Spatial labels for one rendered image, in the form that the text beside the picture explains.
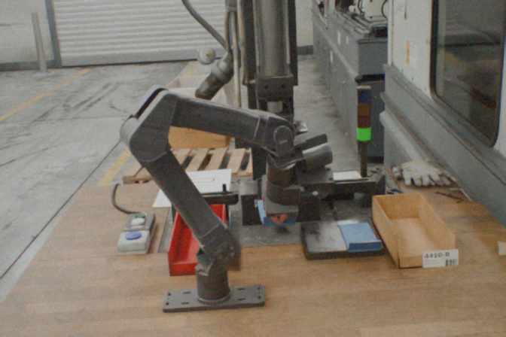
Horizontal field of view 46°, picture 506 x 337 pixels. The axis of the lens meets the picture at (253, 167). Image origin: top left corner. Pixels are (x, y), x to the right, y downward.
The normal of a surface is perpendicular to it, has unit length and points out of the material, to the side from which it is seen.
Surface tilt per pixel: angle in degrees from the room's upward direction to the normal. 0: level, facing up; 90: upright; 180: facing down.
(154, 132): 90
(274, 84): 90
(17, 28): 90
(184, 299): 0
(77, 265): 0
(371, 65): 90
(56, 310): 0
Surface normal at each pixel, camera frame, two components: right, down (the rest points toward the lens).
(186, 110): 0.59, 0.25
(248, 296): -0.06, -0.95
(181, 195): 0.33, 0.30
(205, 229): 0.22, 0.13
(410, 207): 0.03, 0.32
